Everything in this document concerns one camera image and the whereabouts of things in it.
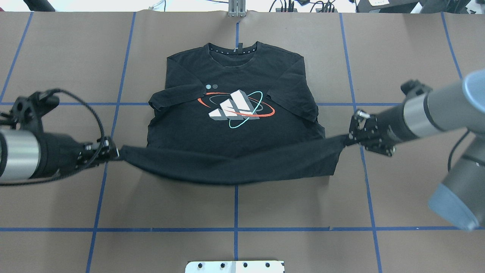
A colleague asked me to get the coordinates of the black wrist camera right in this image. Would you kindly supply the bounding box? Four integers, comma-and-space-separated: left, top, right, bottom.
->
400, 80, 433, 101

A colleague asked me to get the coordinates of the black braided cable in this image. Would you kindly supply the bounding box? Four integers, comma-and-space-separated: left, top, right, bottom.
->
0, 88, 114, 186

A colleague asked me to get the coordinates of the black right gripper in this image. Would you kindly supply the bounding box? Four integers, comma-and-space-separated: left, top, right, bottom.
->
348, 105, 407, 157

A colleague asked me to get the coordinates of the grey hub with orange ports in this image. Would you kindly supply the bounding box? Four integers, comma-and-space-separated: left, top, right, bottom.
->
274, 0, 297, 13

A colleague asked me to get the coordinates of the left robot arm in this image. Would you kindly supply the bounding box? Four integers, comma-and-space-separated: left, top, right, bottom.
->
1, 129, 121, 187

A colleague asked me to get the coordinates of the black printed t-shirt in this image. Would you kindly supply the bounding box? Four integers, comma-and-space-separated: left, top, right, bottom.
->
120, 42, 346, 185

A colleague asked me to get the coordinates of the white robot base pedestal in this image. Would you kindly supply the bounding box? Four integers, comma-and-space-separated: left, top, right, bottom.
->
184, 260, 286, 273

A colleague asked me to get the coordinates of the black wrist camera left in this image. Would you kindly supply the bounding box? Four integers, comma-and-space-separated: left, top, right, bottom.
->
1, 91, 59, 132

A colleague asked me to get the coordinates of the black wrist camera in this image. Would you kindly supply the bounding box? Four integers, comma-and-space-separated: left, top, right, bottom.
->
400, 80, 433, 101
1, 91, 59, 132

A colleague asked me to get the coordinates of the grey aluminium post bracket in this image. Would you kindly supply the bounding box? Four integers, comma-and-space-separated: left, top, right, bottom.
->
227, 0, 247, 18

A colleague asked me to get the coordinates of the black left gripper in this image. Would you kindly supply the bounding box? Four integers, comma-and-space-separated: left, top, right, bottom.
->
38, 133, 120, 178

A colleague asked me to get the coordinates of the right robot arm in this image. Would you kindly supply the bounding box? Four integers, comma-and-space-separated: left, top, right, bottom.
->
346, 69, 485, 232

